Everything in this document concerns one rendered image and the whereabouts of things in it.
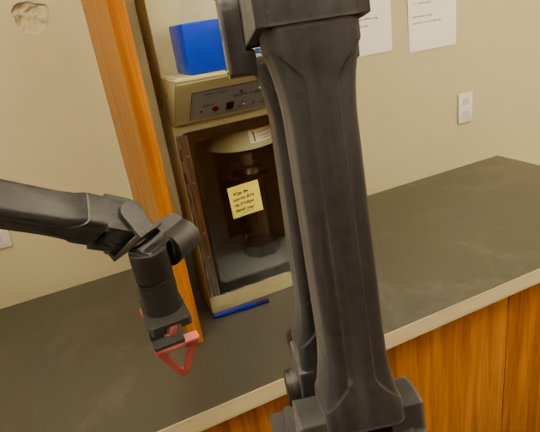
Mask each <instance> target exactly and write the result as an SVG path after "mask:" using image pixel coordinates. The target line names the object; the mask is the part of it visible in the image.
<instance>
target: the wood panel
mask: <svg viewBox="0 0 540 432"><path fill-rule="evenodd" d="M81 5H82V8H83V11H84V15H85V18H86V22H87V27H88V31H89V34H90V37H91V40H92V44H93V49H94V53H95V56H96V60H97V64H98V66H99V72H100V76H101V79H102V82H103V86H104V90H105V95H106V98H107V102H108V106H109V108H110V112H111V118H112V122H113V124H114V128H115V131H116V135H117V140H118V144H119V147H120V151H121V154H122V157H123V163H124V166H125V170H126V173H127V177H128V180H129V186H130V189H131V193H132V196H133V199H134V201H135V202H137V203H138V204H139V205H140V206H141V207H142V208H143V210H144V212H145V214H146V216H147V217H148V218H149V219H150V220H151V221H152V223H153V224H154V223H155V222H156V221H157V220H161V219H162V218H164V217H166V216H168V214H171V213H174V211H173V207H172V204H171V197H170V193H169V189H168V185H167V182H166V178H165V171H164V167H163V163H162V159H161V156H160V152H159V145H158V142H157V137H156V134H155V130H154V126H153V120H152V116H151V112H150V108H149V104H148V101H147V94H146V90H145V86H144V82H143V79H142V75H141V68H140V64H139V60H138V56H137V53H136V49H135V42H134V39H133V34H132V31H131V27H130V24H129V17H128V13H127V10H126V5H125V2H124V0H81ZM172 269H173V274H174V277H175V280H176V283H177V288H178V291H179V293H180V295H181V297H182V299H183V300H184V303H185V304H186V306H187V308H188V310H189V312H190V314H191V317H192V323H191V324H188V325H187V326H184V327H183V330H184V332H185V333H190V332H192V331H194V330H196V331H197V332H198V334H199V336H200V340H199V343H200V342H203V341H204V339H203V336H202V331H201V325H200V322H199V317H198V314H197V310H196V306H195V300H194V296H193V292H192V288H191V284H190V281H189V274H188V270H187V266H186V262H185V259H184V258H183V259H182V260H181V261H180V262H179V263H178V264H176V265H174V266H172Z"/></svg>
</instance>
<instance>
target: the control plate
mask: <svg viewBox="0 0 540 432"><path fill-rule="evenodd" d="M258 86H259V83H258V81H250V82H245V83H241V84H236V85H232V86H228V87H220V88H215V89H211V90H206V91H202V92H198V93H192V94H191V107H190V121H194V120H198V119H202V118H206V117H213V116H218V115H221V114H226V113H229V112H234V111H240V110H245V109H248V108H253V107H256V106H261V105H265V101H264V99H261V98H262V97H263V96H262V92H261V89H260V88H258ZM240 89H244V91H243V92H242V93H240V92H239V90H240ZM252 99H255V102H253V101H251V100H252ZM231 101H234V106H233V109H230V110H226V104H227V102H231ZM241 101H244V105H243V104H241ZM214 106H218V108H219V109H218V110H217V111H213V110H212V108H214ZM200 110H204V112H202V113H199V111H200Z"/></svg>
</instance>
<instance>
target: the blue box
mask: <svg viewBox="0 0 540 432"><path fill-rule="evenodd" d="M169 31H170V36H171V43H172V48H173V51H174V56H175V60H176V65H177V72H178V73H179V74H183V75H200V74H205V73H209V72H214V71H219V70H223V69H225V68H226V66H225V56H224V51H223V46H222V40H221V35H220V30H219V20H218V19H212V20H206V21H195V22H190V23H184V24H178V25H174V26H169Z"/></svg>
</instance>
